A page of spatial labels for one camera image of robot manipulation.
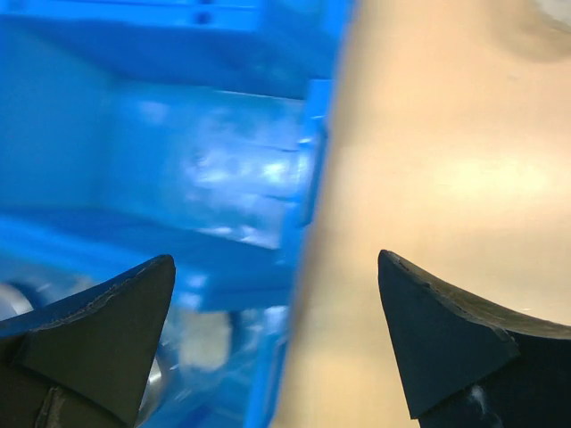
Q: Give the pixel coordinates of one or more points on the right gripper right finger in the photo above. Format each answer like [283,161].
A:
[465,361]

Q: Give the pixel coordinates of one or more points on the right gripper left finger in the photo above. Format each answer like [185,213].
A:
[83,361]

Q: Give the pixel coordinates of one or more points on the glass jar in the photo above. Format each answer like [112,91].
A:
[217,369]
[20,297]

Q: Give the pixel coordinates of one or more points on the large blue divided bin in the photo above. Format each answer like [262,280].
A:
[197,129]

